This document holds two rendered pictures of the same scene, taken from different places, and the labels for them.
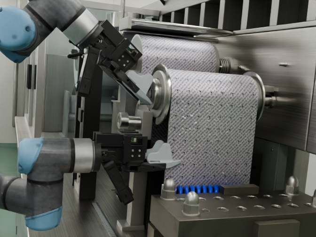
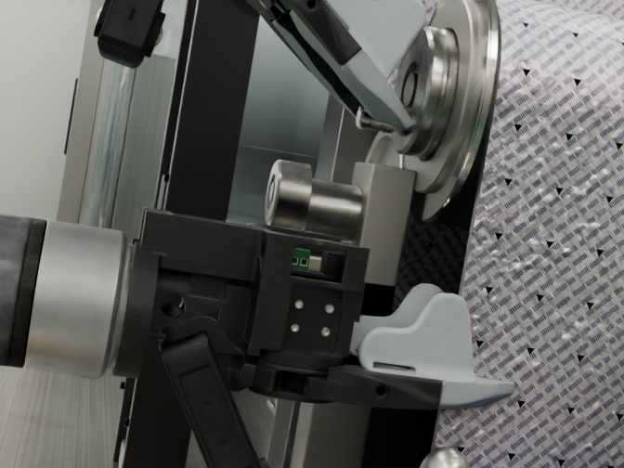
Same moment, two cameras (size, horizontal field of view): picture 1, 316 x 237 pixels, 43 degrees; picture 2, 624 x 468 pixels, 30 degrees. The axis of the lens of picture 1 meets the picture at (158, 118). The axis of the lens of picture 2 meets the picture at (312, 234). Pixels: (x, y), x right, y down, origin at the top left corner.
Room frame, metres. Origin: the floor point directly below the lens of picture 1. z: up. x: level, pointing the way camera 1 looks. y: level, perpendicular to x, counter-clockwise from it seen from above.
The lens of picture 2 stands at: (0.31, -0.05, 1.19)
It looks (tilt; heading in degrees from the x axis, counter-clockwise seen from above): 3 degrees down; 9
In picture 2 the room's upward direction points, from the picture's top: 10 degrees clockwise
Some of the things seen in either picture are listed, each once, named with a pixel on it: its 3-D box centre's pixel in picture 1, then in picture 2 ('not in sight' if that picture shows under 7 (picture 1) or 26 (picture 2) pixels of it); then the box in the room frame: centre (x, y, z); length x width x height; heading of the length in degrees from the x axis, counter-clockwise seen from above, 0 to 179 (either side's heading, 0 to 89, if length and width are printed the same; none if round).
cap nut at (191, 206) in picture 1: (191, 202); not in sight; (0.78, -0.08, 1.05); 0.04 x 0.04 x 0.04
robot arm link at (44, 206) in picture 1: (37, 200); not in sight; (0.84, 0.25, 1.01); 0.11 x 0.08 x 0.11; 68
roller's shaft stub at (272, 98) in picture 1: (260, 99); not in sight; (1.09, -0.27, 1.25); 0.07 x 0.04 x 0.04; 111
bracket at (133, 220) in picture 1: (133, 169); (313, 407); (1.01, 0.05, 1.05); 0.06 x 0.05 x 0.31; 111
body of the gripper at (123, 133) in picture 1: (119, 152); (241, 307); (0.89, 0.08, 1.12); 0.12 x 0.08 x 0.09; 111
